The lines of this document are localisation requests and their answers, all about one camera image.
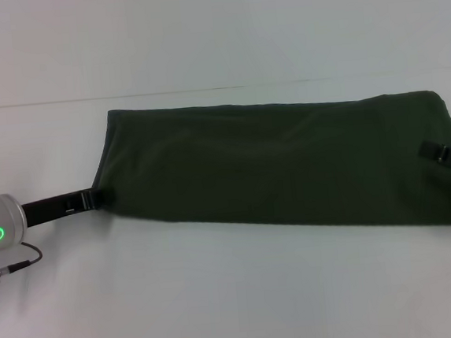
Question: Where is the dark green t-shirt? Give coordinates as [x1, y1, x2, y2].
[88, 79, 451, 261]

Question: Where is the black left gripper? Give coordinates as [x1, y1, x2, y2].
[19, 185, 121, 228]

